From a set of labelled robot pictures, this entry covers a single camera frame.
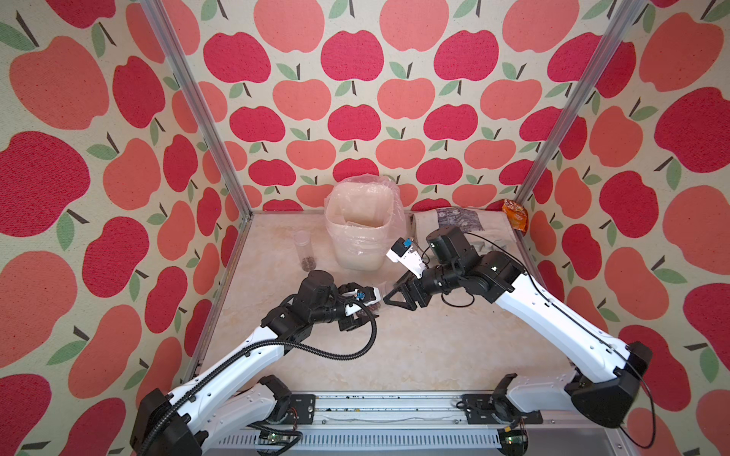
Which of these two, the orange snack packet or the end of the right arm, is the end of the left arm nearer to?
the end of the right arm

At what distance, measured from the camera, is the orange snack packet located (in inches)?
44.6

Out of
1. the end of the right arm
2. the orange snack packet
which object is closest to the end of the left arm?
the end of the right arm
